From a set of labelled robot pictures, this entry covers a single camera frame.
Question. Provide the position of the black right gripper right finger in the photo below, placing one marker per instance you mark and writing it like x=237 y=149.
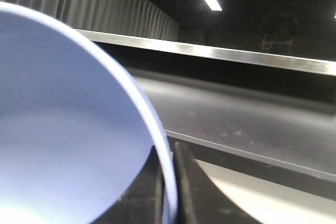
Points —
x=199 y=199

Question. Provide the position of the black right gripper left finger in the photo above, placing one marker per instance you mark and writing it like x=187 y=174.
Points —
x=142 y=202

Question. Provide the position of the light blue bowl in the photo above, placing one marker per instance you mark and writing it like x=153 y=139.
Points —
x=76 y=128

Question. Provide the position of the metal range hood edge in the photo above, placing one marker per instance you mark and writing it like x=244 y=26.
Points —
x=309 y=65

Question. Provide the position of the grey pleated curtain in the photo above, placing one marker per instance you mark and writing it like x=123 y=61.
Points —
x=140 y=18

